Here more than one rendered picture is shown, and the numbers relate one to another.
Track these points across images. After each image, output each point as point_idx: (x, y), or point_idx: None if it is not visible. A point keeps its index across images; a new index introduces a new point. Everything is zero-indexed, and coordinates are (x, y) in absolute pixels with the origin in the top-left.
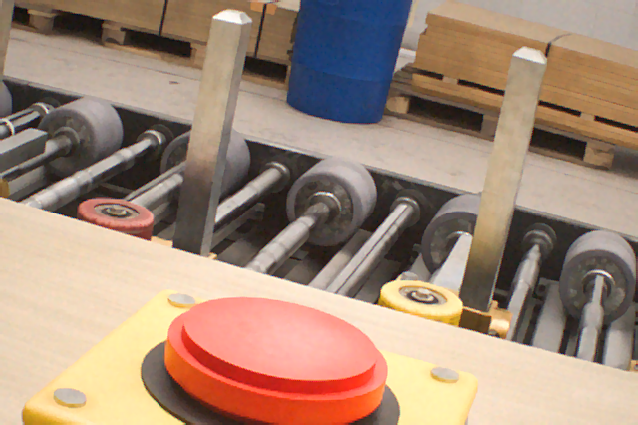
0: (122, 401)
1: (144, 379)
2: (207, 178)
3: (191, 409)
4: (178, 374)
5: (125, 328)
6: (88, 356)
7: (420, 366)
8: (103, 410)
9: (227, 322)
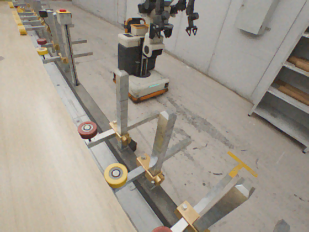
0: (67, 11)
1: (65, 11)
2: None
3: (66, 11)
4: (65, 10)
5: (63, 12)
6: (65, 12)
7: (57, 10)
8: (68, 11)
9: (63, 9)
